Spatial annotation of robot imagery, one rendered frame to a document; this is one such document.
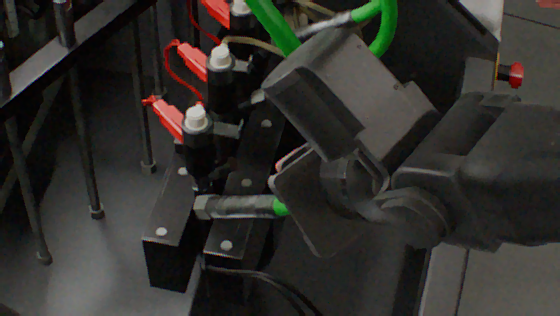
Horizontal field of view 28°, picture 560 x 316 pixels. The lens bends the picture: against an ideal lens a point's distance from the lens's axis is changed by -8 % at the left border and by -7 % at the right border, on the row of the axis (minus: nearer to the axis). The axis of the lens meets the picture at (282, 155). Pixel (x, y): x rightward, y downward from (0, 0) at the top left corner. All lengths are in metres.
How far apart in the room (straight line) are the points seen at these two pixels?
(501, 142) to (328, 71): 0.12
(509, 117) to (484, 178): 0.04
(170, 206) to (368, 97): 0.52
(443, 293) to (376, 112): 0.49
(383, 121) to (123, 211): 0.72
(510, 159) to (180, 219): 0.61
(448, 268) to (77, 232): 0.44
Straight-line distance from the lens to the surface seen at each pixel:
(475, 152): 0.61
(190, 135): 1.06
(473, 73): 1.34
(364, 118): 0.66
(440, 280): 1.14
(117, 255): 1.31
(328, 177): 0.76
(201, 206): 0.98
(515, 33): 2.85
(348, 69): 0.66
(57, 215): 1.36
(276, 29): 0.78
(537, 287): 2.34
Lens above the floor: 1.87
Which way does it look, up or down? 48 degrees down
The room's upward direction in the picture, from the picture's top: 1 degrees counter-clockwise
